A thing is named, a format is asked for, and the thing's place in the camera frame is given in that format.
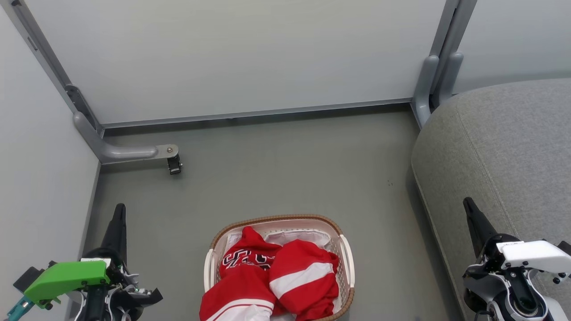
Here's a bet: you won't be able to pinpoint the white mesh garment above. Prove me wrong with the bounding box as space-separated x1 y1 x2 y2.
224 228 333 251

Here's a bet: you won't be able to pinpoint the white woven laundry basket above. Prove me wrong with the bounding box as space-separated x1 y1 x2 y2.
204 214 356 321

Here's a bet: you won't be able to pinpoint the grey partition bottom rail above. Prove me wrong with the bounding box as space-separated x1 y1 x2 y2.
102 97 412 130

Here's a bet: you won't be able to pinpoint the grey partition support leg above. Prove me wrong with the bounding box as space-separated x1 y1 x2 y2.
74 111 180 165
411 0 478 129

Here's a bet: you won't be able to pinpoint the red shorts with white stripe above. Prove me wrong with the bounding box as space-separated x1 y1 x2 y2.
269 239 339 321

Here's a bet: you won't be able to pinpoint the grey fabric sofa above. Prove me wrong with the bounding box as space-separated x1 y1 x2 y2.
410 79 571 321

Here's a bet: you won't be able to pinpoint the red jersey with printed letters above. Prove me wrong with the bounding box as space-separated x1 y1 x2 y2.
199 226 286 321

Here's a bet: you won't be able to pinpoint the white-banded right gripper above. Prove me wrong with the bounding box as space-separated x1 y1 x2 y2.
462 197 571 286

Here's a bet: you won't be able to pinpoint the teal cable connector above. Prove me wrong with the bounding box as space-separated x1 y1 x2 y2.
6 296 34 321

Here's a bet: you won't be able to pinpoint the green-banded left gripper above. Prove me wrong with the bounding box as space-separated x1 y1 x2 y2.
25 203 163 308

